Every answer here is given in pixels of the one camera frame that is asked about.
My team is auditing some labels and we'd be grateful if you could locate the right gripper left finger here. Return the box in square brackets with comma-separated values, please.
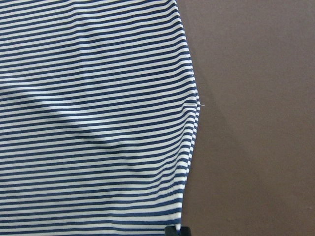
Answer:
[164, 227, 178, 236]

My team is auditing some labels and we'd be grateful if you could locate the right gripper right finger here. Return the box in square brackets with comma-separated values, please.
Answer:
[179, 227, 191, 236]

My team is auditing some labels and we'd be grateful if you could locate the navy white striped polo shirt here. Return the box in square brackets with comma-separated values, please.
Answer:
[0, 0, 200, 236]

